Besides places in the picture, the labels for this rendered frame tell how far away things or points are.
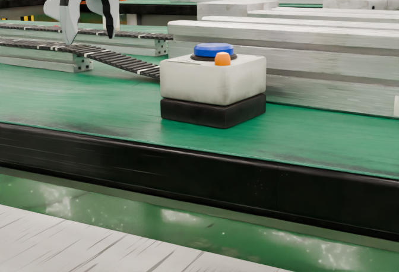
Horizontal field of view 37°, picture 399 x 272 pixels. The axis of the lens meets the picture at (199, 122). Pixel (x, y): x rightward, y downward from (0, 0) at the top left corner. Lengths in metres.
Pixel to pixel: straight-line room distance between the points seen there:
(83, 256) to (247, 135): 1.09
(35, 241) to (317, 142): 1.26
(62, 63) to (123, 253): 0.77
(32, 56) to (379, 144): 0.61
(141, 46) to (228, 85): 0.52
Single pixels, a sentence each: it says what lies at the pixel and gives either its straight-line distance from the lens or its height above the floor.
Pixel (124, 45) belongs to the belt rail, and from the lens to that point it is 1.10.
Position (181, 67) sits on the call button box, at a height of 0.84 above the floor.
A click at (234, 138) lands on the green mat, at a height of 0.78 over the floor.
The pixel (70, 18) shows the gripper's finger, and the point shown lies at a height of 0.86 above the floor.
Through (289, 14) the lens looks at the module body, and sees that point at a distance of 0.87.
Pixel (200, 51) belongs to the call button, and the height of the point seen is 0.85.
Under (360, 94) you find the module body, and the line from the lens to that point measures 0.63.
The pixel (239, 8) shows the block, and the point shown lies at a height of 0.87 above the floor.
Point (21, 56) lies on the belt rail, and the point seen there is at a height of 0.79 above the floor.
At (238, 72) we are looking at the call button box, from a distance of 0.58.
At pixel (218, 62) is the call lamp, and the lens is 0.56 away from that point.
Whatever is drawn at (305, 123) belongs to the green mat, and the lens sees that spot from 0.60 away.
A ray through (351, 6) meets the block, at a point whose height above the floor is 0.86.
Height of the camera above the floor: 0.93
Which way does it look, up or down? 15 degrees down
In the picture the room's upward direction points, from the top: 1 degrees counter-clockwise
